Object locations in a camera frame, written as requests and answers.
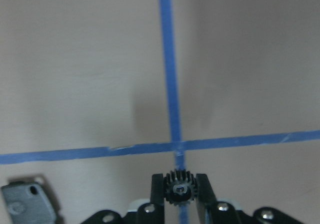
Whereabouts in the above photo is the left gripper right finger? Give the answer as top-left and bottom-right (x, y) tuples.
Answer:
(196, 174), (238, 224)

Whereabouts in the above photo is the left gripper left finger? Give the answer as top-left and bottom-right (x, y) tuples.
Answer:
(136, 174), (165, 224)

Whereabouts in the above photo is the small black bearing gear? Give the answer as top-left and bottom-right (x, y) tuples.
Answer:
(163, 169), (198, 206)

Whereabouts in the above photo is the black brake pad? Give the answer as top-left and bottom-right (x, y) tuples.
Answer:
(0, 174), (65, 224)

